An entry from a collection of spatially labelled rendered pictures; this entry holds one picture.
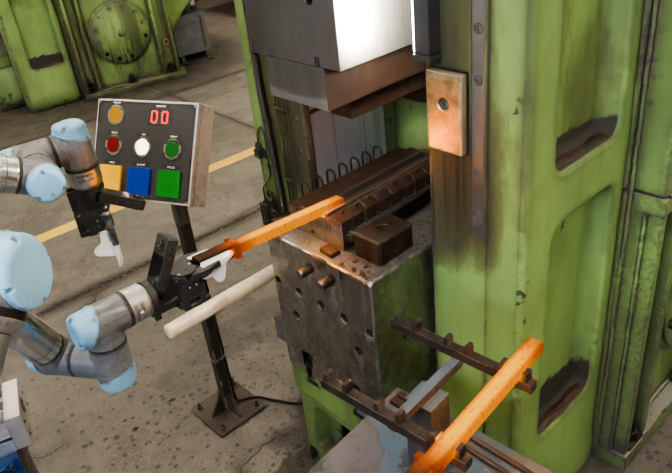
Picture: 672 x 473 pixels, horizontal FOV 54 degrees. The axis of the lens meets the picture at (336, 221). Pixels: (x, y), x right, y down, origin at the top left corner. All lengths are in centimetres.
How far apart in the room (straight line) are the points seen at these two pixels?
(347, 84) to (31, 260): 75
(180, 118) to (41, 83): 446
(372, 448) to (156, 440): 123
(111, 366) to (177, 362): 146
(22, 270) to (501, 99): 88
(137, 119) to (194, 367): 119
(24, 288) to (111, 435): 162
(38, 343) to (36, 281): 31
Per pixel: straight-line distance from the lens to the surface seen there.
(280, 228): 153
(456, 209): 149
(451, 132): 139
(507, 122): 133
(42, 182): 145
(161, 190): 188
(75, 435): 271
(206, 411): 258
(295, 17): 145
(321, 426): 213
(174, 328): 195
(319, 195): 171
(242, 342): 285
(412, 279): 160
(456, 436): 113
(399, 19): 149
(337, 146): 187
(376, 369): 165
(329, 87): 144
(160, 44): 640
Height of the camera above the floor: 178
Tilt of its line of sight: 30 degrees down
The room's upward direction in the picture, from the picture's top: 7 degrees counter-clockwise
